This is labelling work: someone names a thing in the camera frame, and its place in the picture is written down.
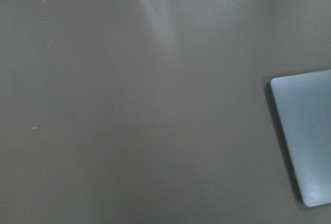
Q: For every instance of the grey laptop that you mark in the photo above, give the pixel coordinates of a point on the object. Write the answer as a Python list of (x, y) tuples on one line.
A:
[(302, 103)]

